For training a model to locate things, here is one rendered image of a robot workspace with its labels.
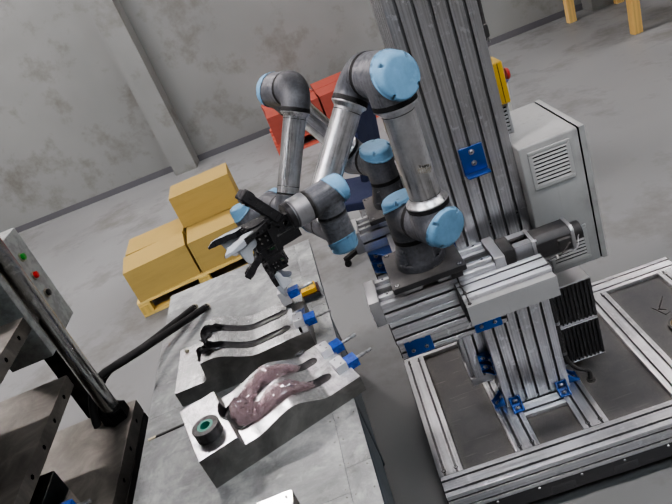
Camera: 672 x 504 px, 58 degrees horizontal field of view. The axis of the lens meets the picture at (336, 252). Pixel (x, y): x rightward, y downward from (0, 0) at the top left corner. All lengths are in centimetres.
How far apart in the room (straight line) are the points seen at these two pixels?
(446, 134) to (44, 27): 707
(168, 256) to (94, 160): 421
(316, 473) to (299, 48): 681
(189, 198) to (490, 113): 336
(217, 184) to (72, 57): 401
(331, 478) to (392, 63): 104
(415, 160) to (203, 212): 352
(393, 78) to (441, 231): 42
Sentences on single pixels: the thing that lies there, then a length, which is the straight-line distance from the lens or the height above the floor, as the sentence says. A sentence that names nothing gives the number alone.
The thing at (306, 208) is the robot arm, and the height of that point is 145.
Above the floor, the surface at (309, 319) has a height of 90.
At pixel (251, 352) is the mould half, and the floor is 89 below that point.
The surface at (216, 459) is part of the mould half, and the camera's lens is 176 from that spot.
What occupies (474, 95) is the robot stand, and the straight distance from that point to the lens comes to 185.
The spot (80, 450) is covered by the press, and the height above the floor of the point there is 78.
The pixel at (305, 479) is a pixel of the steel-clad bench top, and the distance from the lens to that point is 168.
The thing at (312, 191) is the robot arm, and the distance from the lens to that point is 142.
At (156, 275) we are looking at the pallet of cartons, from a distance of 473.
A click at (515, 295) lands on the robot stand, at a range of 177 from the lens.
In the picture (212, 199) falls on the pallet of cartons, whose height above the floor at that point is 52.
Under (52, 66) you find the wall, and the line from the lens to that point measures 855.
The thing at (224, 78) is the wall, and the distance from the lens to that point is 813.
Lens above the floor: 196
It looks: 26 degrees down
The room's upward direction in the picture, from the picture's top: 23 degrees counter-clockwise
